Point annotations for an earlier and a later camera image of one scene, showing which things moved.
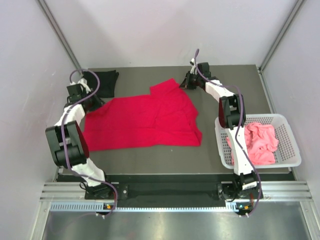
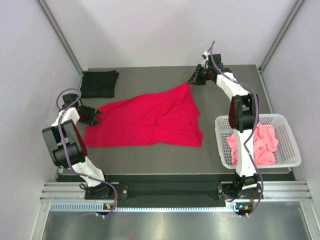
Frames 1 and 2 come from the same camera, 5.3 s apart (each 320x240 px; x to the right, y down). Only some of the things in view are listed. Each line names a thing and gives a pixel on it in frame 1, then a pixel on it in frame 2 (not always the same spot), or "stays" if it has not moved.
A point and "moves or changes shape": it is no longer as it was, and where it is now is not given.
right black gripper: [186, 83] -> [195, 79]
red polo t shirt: [166, 116] moves or changes shape
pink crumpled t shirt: [262, 143] stays
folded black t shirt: [107, 79] stays
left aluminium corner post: [59, 35] stays
